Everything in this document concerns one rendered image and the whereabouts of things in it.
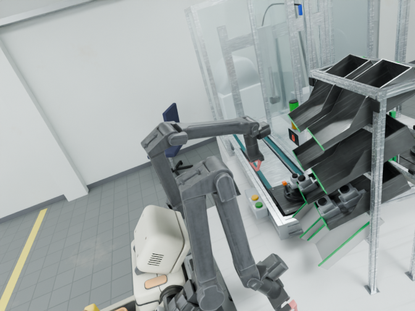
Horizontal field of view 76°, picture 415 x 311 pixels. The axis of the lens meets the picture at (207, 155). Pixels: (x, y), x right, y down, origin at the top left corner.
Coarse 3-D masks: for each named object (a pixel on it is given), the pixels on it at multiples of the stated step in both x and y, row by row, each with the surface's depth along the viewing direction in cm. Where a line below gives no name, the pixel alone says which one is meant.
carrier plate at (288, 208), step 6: (276, 186) 154; (282, 186) 153; (270, 192) 152; (276, 192) 150; (282, 192) 149; (276, 198) 146; (282, 198) 144; (282, 204) 140; (288, 204) 139; (294, 204) 138; (300, 204) 137; (282, 210) 138; (288, 210) 135; (294, 210) 134
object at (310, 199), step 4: (312, 176) 114; (316, 188) 108; (320, 188) 106; (312, 192) 108; (316, 192) 106; (320, 192) 102; (324, 192) 102; (304, 196) 109; (308, 196) 108; (312, 196) 103; (316, 196) 103; (320, 196) 103; (304, 200) 105; (308, 200) 104; (312, 200) 104; (308, 204) 105
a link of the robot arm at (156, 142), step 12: (156, 132) 93; (168, 132) 90; (144, 144) 93; (156, 144) 90; (168, 144) 92; (156, 156) 93; (156, 168) 97; (168, 168) 100; (168, 180) 103; (168, 192) 107; (180, 204) 111
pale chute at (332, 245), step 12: (360, 216) 98; (324, 228) 108; (336, 228) 106; (348, 228) 101; (360, 228) 91; (312, 240) 111; (324, 240) 108; (336, 240) 103; (348, 240) 93; (360, 240) 93; (324, 252) 105; (336, 252) 96; (324, 264) 99
